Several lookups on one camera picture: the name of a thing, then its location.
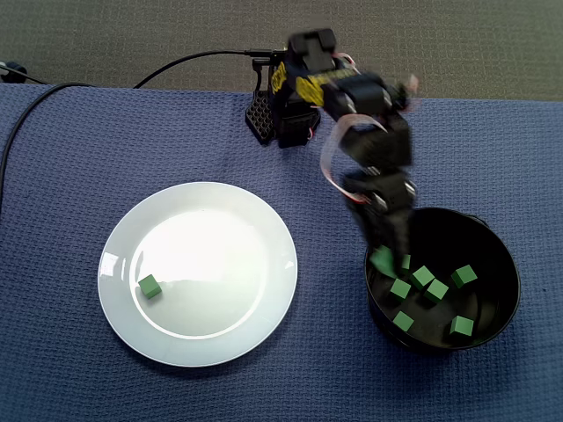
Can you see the white round plate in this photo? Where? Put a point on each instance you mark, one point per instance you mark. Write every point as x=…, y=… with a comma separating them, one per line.
x=211, y=334

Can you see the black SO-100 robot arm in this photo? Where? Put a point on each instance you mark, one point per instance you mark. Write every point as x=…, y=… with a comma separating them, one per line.
x=290, y=123

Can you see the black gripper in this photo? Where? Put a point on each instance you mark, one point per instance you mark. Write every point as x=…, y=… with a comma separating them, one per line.
x=392, y=218

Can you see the black round bucket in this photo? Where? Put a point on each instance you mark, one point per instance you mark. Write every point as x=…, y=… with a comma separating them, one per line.
x=492, y=246

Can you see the blue woven table cloth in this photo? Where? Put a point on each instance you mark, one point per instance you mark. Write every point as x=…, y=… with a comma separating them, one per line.
x=308, y=387

